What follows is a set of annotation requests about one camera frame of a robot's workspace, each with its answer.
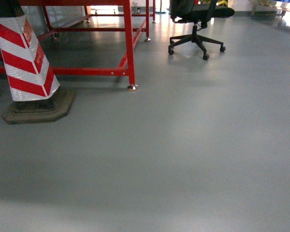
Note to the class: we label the red white striped bollard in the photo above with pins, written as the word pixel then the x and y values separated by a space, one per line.
pixel 35 90

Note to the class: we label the black office chair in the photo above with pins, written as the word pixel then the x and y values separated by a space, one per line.
pixel 187 11

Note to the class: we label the red metal table frame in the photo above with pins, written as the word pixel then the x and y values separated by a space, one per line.
pixel 126 65

